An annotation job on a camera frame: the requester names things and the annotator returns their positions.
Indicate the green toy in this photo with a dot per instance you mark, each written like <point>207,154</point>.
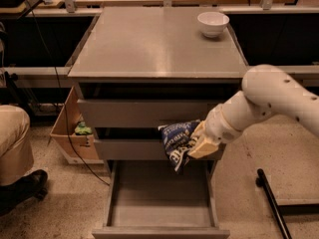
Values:
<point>82,129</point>

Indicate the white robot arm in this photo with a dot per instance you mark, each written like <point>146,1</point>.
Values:
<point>265,91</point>

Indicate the black shoe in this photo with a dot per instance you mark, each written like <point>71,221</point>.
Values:
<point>32,185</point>

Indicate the black metal stand leg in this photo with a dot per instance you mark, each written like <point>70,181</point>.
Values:
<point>261,181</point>

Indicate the white bowl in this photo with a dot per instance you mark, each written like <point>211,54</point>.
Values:
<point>212,24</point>

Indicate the cardboard box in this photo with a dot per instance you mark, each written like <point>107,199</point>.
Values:
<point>75,148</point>

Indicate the top grey drawer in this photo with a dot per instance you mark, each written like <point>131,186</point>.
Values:
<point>148,105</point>

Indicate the blue chip bag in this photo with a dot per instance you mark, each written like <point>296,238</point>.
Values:
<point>178,139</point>

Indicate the middle grey drawer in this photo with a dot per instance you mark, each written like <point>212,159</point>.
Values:
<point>129,143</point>

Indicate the grey drawer cabinet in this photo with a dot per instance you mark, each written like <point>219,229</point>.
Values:
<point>156,45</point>

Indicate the person leg beige trousers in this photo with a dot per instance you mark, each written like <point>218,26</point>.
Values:
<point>16,157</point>

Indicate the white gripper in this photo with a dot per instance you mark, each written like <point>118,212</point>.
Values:
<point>218,127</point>

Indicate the bottom grey drawer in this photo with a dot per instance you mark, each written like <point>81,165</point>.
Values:
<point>148,200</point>

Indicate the grey drawer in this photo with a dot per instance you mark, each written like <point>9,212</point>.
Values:
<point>148,200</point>
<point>148,105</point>
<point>129,143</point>

